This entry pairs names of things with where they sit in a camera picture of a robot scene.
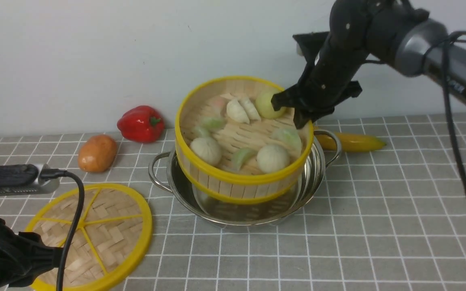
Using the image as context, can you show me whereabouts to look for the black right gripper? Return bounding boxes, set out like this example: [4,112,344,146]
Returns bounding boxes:
[271,33,369,118]

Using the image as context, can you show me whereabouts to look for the bamboo steamer basket yellow rim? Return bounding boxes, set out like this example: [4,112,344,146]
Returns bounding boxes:
[174,76,314,205]

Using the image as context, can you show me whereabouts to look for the woven bamboo steamer lid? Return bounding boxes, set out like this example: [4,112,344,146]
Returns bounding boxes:
[25,183,153,291]

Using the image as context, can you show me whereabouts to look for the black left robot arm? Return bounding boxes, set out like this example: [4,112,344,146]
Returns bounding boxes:
[0,219,63,288]

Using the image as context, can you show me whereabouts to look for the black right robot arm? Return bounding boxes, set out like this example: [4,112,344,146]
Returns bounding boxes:
[271,0,466,129]

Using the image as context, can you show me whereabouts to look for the stainless steel pot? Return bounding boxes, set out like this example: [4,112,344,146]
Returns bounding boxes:
[148,129,342,233]

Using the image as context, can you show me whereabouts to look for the yellow round bun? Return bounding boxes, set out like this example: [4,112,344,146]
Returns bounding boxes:
[255,91,286,120]

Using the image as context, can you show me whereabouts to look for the green dumpling right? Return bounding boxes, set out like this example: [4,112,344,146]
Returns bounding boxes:
[271,128,303,152]

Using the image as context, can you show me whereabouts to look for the green dumpling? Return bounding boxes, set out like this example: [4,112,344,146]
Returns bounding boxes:
[199,116,227,131]
[231,147,257,171]
[271,128,303,152]

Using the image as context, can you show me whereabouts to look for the white dumpling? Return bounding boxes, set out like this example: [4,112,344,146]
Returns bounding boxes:
[226,98,250,124]

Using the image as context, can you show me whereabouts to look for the white bun front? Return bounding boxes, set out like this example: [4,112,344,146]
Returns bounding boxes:
[256,144,290,173]

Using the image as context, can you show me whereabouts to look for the white bun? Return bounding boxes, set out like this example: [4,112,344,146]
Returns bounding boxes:
[189,137,222,166]
[256,144,290,173]

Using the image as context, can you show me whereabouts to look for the pink dumpling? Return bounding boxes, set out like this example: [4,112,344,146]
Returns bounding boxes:
[210,96,229,116]

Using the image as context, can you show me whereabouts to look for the green dumpling front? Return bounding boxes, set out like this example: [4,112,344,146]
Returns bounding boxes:
[231,147,257,171]

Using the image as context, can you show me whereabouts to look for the yellow banana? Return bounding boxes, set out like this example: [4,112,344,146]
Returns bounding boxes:
[316,131,387,152]

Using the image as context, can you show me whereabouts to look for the green dumpling back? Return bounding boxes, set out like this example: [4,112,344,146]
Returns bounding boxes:
[199,116,227,131]

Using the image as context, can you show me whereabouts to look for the white bun left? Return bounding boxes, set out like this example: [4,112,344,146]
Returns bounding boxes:
[189,137,222,166]

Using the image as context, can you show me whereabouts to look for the red bell pepper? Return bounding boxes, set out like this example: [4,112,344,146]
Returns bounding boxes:
[117,105,165,143]

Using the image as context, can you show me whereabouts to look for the grey checked tablecloth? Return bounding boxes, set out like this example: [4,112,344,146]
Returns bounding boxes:
[0,114,466,291]

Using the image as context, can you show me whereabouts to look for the brown potato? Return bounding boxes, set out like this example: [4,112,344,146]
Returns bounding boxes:
[78,134,118,173]

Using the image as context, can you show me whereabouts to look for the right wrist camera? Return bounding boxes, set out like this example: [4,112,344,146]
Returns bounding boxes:
[292,31,329,63]

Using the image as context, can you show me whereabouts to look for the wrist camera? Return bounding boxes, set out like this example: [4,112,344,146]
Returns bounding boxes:
[292,31,329,63]
[0,164,67,196]

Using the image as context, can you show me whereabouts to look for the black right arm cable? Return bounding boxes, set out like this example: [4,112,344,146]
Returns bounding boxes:
[423,31,466,291]

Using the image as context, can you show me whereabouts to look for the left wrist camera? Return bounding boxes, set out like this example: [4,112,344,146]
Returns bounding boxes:
[0,164,67,196]

